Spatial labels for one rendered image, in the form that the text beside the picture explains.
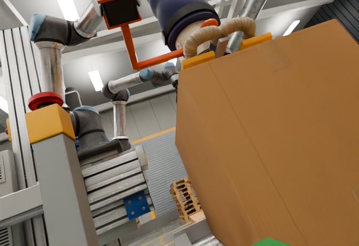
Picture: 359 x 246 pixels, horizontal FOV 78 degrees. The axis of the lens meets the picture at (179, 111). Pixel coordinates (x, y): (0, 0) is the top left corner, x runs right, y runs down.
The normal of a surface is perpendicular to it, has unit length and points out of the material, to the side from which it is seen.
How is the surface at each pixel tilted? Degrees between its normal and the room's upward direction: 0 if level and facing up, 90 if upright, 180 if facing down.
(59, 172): 90
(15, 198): 90
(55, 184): 90
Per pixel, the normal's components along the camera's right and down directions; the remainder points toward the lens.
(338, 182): 0.03, -0.38
